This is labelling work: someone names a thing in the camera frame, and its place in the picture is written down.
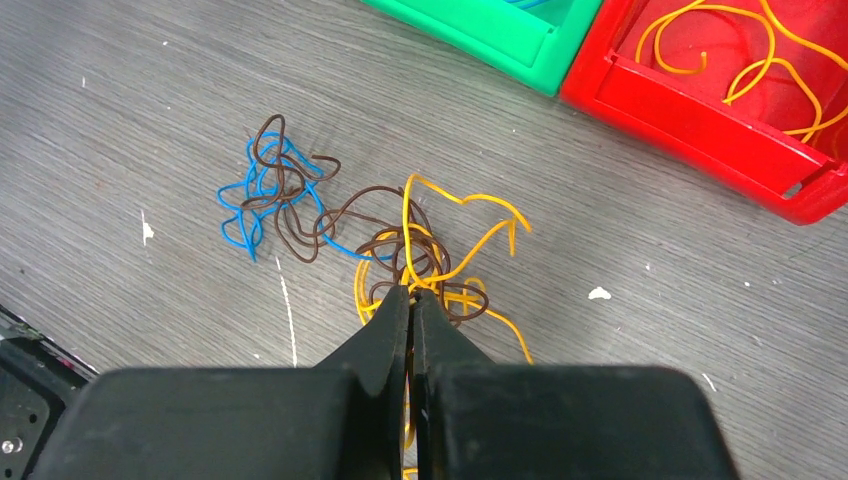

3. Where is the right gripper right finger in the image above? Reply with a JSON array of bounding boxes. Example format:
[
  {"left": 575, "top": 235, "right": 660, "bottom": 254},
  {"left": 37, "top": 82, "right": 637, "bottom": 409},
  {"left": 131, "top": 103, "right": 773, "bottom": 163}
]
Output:
[{"left": 410, "top": 291, "right": 739, "bottom": 479}]

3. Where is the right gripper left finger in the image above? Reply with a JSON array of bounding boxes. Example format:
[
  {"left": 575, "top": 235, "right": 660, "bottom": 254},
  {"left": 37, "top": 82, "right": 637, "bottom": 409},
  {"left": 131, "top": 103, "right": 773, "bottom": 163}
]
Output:
[{"left": 33, "top": 286, "right": 410, "bottom": 479}]

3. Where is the green plastic bin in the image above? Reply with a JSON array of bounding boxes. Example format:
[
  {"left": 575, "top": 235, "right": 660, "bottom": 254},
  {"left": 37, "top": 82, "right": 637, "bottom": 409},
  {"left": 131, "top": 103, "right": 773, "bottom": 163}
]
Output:
[{"left": 364, "top": 0, "right": 602, "bottom": 96}]

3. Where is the red plastic bin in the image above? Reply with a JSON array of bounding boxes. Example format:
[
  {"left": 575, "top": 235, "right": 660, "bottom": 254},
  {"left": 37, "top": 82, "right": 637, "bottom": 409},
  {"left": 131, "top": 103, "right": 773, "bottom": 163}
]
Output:
[{"left": 561, "top": 1, "right": 847, "bottom": 225}]

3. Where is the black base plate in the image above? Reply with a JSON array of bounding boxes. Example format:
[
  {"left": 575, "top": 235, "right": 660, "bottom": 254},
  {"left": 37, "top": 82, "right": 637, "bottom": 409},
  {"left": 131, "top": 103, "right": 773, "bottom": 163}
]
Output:
[{"left": 1, "top": 307, "right": 97, "bottom": 479}]

